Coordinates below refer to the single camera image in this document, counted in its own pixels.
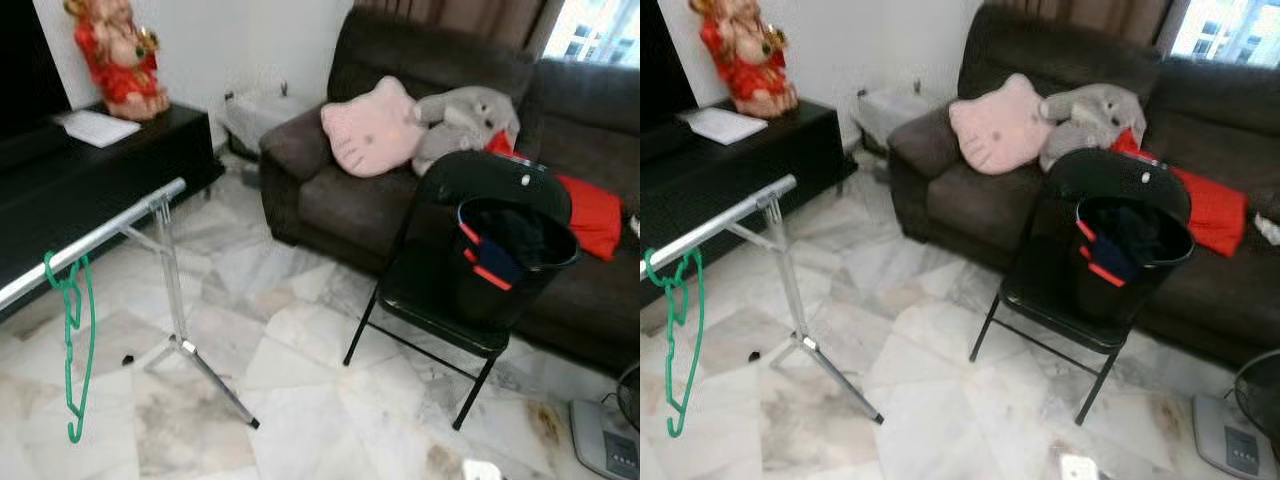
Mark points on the silver metal clothes rack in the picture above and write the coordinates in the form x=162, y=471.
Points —
x=100, y=236
x=720, y=225

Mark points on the brown curtain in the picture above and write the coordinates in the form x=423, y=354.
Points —
x=1080, y=12
x=450, y=15

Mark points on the lace covered side table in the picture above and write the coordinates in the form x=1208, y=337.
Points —
x=895, y=112
x=265, y=115

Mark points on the white crumpled cloth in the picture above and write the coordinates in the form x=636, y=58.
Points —
x=1268, y=230

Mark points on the black low tv console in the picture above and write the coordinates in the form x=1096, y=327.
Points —
x=740, y=170
x=100, y=190

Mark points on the dark brown fabric sofa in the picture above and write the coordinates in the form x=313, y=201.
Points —
x=330, y=200
x=950, y=200

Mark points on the grey plush toy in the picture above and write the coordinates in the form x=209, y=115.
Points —
x=1090, y=118
x=465, y=120

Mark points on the large black television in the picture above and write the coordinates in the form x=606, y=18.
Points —
x=25, y=60
x=660, y=60

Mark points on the black folding chair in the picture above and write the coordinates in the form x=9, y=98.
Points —
x=480, y=175
x=1105, y=172

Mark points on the green plastic hanger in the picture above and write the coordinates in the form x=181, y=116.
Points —
x=72, y=305
x=678, y=300

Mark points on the pink cat face cushion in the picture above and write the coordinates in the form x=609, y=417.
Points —
x=1000, y=128
x=370, y=130

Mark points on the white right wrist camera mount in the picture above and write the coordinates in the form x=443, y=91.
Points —
x=1078, y=468
x=482, y=472

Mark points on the single white paper sheet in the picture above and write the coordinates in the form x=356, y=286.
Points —
x=98, y=128
x=722, y=125

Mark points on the navy garment with red trim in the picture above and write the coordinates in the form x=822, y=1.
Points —
x=1108, y=255
x=492, y=258

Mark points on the bright window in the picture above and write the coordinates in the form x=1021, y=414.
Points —
x=1225, y=30
x=595, y=30

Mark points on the red cushion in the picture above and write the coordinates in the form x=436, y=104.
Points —
x=590, y=215
x=1215, y=212

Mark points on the black plastic bucket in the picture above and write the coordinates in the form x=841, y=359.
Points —
x=520, y=290
x=1140, y=285

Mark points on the red gold statue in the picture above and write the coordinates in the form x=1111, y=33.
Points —
x=120, y=70
x=745, y=65

